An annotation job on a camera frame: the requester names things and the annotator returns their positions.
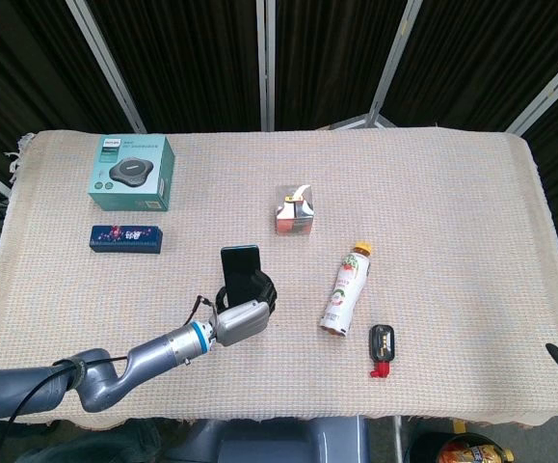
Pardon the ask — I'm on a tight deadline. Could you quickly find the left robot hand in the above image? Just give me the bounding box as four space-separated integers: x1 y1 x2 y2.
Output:
209 269 279 347

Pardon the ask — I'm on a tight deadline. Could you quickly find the black smartphone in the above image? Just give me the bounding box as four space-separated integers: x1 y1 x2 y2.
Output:
220 245 263 310

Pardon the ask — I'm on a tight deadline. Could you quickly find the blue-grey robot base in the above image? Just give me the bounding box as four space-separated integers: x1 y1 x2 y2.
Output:
172 415 369 463

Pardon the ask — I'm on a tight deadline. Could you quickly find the white labelled drink bottle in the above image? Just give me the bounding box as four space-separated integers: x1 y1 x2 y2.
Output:
319 240 374 338

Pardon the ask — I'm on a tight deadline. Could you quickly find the clear plastic cube box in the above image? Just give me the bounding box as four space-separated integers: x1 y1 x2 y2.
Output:
274 183 316 237

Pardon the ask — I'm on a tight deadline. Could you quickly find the orange snack package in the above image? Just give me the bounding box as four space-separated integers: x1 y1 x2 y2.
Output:
437 436 516 463

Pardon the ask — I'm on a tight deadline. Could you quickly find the small black red device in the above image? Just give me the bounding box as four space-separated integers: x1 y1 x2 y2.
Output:
366 324 396 380

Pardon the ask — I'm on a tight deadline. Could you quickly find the navy floral rectangular box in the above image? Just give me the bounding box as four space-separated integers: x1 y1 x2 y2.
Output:
89 224 165 255

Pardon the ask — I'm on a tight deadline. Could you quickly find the teal speaker product box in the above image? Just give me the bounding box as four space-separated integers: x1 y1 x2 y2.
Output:
88 134 176 213

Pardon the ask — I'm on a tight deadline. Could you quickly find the beige woven tablecloth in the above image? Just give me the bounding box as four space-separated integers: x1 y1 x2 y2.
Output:
0 125 558 430

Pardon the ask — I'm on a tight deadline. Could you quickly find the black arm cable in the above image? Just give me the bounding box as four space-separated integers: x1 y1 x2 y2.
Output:
0 355 129 435

